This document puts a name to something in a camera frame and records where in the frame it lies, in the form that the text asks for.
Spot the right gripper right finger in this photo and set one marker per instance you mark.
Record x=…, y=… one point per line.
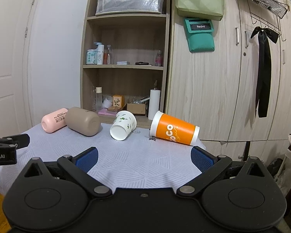
x=212, y=169

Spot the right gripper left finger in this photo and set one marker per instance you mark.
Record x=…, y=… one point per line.
x=77, y=168

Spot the orange paper cup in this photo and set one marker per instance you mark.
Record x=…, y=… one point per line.
x=169, y=128

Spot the white floral paper cup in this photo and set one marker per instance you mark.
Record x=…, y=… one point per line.
x=124, y=123

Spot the pink flat box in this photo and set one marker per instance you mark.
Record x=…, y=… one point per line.
x=107, y=112

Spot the white patterned tablecloth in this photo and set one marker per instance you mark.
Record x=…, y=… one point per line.
x=140, y=161

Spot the clear bottle beige cap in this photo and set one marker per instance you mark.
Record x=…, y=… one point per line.
x=98, y=99

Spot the light wood wardrobe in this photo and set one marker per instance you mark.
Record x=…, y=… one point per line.
x=216, y=90

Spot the yellow floral box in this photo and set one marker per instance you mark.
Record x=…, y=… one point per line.
x=118, y=101

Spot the small cardboard box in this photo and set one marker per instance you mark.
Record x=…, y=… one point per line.
x=137, y=109

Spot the white paper towel roll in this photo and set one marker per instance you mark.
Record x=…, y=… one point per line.
x=154, y=103

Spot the black ribbon bow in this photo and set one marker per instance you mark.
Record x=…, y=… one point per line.
x=263, y=84

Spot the white green canister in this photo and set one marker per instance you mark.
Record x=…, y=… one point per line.
x=91, y=57

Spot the red small bottle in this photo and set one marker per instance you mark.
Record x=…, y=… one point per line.
x=108, y=55

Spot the pink small bottle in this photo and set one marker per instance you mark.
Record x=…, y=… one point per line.
x=159, y=58

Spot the white tube bottle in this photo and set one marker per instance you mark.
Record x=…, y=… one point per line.
x=100, y=54

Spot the wooden shelf unit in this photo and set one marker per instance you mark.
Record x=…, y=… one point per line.
x=135, y=39

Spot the teal fabric pouch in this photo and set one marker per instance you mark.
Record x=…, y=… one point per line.
x=199, y=34

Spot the white door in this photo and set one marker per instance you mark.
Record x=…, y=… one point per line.
x=16, y=17

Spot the plastic wrapped grey box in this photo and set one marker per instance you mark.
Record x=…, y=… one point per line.
x=105, y=7

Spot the black wire basket rack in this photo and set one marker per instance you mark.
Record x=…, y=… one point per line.
x=278, y=9

